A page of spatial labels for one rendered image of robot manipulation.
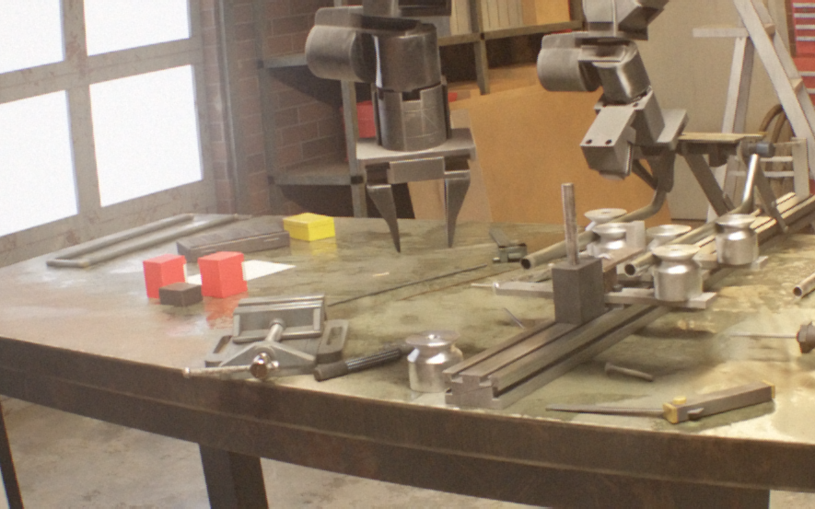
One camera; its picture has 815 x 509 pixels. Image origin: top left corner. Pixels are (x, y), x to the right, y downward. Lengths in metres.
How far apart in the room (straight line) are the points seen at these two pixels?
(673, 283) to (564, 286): 0.11
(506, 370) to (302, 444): 0.33
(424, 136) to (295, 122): 4.23
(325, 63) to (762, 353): 0.49
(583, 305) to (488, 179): 3.53
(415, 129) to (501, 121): 3.79
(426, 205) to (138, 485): 1.93
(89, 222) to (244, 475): 2.43
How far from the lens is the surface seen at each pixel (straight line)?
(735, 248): 1.45
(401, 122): 1.16
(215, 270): 1.72
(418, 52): 1.15
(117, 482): 3.72
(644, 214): 1.57
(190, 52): 5.07
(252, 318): 1.46
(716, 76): 6.47
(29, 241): 4.55
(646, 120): 1.52
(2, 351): 1.70
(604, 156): 1.48
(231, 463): 2.38
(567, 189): 1.30
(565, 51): 1.55
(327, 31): 1.21
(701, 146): 1.63
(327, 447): 1.41
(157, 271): 1.76
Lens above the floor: 1.24
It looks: 11 degrees down
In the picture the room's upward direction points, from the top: 5 degrees counter-clockwise
